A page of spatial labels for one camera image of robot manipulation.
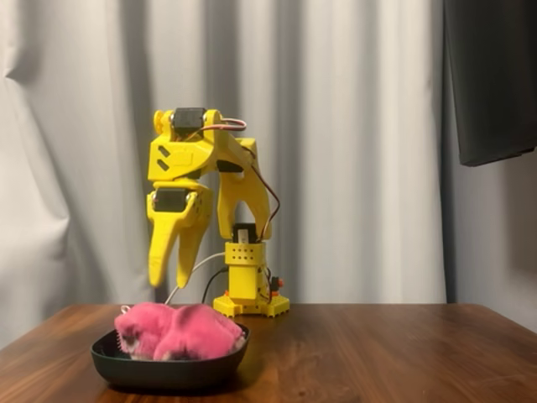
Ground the pink plush bear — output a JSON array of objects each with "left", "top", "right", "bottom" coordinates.
[{"left": 113, "top": 302, "right": 247, "bottom": 362}]

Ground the white grey curtain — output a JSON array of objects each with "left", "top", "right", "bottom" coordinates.
[{"left": 0, "top": 0, "right": 461, "bottom": 350}]

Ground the red white servo wire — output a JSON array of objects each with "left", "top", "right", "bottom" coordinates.
[
  {"left": 196, "top": 118, "right": 248, "bottom": 138},
  {"left": 247, "top": 153, "right": 281, "bottom": 241}
]

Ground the black power cable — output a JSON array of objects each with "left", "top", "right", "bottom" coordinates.
[{"left": 201, "top": 268, "right": 230, "bottom": 305}]

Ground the yellow gripper black servo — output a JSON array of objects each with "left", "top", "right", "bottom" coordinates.
[{"left": 145, "top": 180, "right": 213, "bottom": 290}]

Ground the black hanging cloth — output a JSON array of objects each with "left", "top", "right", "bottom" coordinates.
[{"left": 442, "top": 0, "right": 537, "bottom": 168}]

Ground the white power cable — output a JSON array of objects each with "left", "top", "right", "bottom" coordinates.
[{"left": 164, "top": 251, "right": 228, "bottom": 306}]

